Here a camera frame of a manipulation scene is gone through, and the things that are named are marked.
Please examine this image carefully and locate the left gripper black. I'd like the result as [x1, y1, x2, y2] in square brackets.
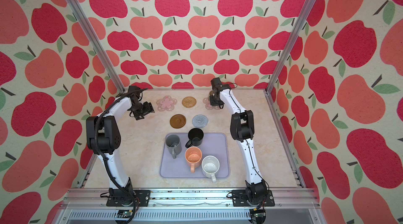
[131, 101, 155, 120]

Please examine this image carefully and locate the pink flower coaster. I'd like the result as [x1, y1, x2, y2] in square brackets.
[203, 98, 220, 110]
[156, 96, 177, 112]

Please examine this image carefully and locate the grey round knitted coaster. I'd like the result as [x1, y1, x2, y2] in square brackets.
[192, 115, 208, 129]

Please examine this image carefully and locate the woven rattan round coaster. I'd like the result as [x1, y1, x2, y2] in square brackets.
[182, 96, 197, 108]

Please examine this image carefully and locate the brown round coaster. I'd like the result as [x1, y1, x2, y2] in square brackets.
[170, 114, 186, 129]

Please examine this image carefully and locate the grey mug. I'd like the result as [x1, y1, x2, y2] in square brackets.
[165, 134, 182, 159]

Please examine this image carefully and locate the white mug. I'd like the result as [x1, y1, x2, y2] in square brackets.
[201, 155, 220, 183]

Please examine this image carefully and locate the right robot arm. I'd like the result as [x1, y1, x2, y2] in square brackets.
[209, 84, 269, 207]

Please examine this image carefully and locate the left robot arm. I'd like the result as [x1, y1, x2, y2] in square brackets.
[86, 89, 154, 207]

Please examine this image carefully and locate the black mug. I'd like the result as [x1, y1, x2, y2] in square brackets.
[185, 128, 204, 148]

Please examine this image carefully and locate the lavender silicone tray mat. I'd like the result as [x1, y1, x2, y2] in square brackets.
[160, 133, 230, 180]

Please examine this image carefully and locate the orange mug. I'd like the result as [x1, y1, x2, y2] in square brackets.
[185, 146, 203, 173]

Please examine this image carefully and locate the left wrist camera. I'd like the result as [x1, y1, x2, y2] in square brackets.
[128, 86, 143, 100]

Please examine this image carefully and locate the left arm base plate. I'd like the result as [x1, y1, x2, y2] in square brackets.
[106, 188, 151, 207]

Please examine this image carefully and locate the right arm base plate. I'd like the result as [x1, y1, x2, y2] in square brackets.
[230, 190, 276, 208]

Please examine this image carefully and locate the front aluminium rail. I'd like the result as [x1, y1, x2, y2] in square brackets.
[51, 187, 326, 224]

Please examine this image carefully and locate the left aluminium frame post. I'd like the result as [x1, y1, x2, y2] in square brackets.
[66, 0, 126, 93]

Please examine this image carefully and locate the aluminium frame post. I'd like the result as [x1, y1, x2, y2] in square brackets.
[66, 0, 126, 93]
[265, 0, 316, 95]

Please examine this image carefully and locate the right aluminium frame post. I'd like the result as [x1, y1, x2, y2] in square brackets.
[265, 0, 316, 95]

